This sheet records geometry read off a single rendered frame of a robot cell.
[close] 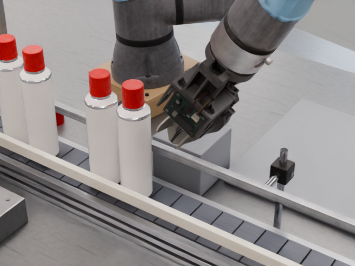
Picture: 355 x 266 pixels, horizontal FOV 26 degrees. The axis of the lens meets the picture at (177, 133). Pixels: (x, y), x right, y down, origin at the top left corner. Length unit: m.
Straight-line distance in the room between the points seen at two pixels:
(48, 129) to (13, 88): 0.09
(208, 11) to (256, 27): 0.59
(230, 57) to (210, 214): 0.35
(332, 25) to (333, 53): 2.04
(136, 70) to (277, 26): 0.66
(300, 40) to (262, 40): 0.92
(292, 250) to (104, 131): 0.34
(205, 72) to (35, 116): 0.42
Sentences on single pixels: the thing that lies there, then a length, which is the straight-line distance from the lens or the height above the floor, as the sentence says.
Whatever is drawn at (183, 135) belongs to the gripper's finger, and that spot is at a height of 1.04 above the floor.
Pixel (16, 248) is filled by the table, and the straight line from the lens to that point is 1.25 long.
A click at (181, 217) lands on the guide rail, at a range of 1.15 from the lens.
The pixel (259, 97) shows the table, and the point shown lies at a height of 0.83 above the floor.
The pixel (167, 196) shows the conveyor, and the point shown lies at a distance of 1.25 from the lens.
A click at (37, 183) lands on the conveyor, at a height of 0.86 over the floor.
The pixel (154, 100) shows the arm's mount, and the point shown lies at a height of 0.87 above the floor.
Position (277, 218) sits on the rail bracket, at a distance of 1.24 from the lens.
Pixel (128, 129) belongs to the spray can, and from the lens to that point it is 1.15.
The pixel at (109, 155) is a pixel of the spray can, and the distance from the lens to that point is 1.22.
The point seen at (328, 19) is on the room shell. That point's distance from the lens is 3.88.
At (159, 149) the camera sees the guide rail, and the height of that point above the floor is 0.96.
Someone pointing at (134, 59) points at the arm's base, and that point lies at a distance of 1.52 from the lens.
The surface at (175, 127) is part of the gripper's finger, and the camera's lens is 1.11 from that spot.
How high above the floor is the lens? 1.66
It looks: 34 degrees down
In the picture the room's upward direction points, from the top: straight up
